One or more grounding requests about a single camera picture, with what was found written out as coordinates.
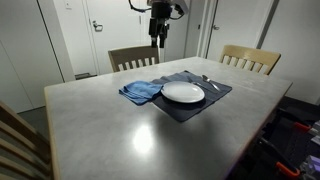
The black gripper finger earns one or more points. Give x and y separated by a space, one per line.
162 40
153 42

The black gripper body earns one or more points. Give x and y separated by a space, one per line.
160 13

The blue towel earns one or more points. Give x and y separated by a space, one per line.
140 92

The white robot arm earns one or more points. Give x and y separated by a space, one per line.
179 9

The white round plate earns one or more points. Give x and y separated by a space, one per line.
182 92

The dark brown wooden chair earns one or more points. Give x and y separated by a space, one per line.
139 55

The silver spoon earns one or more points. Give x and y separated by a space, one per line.
206 79

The silver knife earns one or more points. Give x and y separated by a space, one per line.
200 85

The dark grey placemat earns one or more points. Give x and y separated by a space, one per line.
181 112

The white door right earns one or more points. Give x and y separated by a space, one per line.
237 22

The light wooden chair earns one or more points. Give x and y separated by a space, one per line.
251 59

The white door with handle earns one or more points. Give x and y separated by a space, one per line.
114 25

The white wall switch plate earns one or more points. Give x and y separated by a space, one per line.
67 4

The orange handled clamp upper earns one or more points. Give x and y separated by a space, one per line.
302 127

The orange handled clamp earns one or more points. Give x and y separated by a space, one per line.
302 127
291 173

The wooden chair near camera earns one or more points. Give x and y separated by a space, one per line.
25 152

